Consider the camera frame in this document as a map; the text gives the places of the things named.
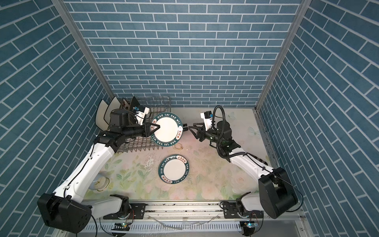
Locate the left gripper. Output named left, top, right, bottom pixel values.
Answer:
left=121, top=121, right=160, bottom=139

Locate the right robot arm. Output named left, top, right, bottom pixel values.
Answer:
left=188, top=121, right=299, bottom=219

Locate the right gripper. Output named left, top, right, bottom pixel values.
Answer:
left=190, top=123, right=224, bottom=147

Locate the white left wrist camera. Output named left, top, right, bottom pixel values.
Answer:
left=133, top=106, right=150, bottom=125

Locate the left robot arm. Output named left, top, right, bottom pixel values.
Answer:
left=37, top=109, right=160, bottom=234

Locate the grey wire dish rack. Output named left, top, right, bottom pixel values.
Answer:
left=117, top=96, right=171, bottom=153

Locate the black square plate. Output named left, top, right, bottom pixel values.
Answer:
left=129, top=96, right=140, bottom=111

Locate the white square plate outer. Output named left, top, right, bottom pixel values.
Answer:
left=95, top=99, right=109, bottom=131

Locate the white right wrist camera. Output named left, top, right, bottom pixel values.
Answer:
left=200, top=111, right=213, bottom=131

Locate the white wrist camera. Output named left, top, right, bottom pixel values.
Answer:
left=133, top=106, right=150, bottom=125
left=200, top=111, right=213, bottom=131

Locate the white cable duct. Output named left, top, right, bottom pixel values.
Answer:
left=82, top=221, right=242, bottom=234

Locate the green rim plate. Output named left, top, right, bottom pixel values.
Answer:
left=151, top=112, right=183, bottom=147
left=158, top=154, right=190, bottom=184

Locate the white square plate inner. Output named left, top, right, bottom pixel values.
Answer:
left=104, top=97, right=121, bottom=124

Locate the aluminium mounting rail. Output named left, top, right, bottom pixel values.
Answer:
left=76, top=201, right=313, bottom=237

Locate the floral square plate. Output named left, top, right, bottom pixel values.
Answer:
left=119, top=98, right=130, bottom=110

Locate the right base circuit board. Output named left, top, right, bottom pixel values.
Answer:
left=240, top=221, right=259, bottom=230

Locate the base circuit board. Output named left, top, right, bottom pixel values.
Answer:
left=112, top=222, right=131, bottom=232
left=240, top=221, right=259, bottom=230

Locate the white round bowl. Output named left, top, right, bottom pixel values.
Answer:
left=89, top=176, right=110, bottom=192

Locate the left base circuit board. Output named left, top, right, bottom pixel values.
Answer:
left=112, top=222, right=131, bottom=232

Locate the white square plate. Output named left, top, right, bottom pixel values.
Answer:
left=95, top=99, right=109, bottom=131
left=104, top=97, right=121, bottom=124

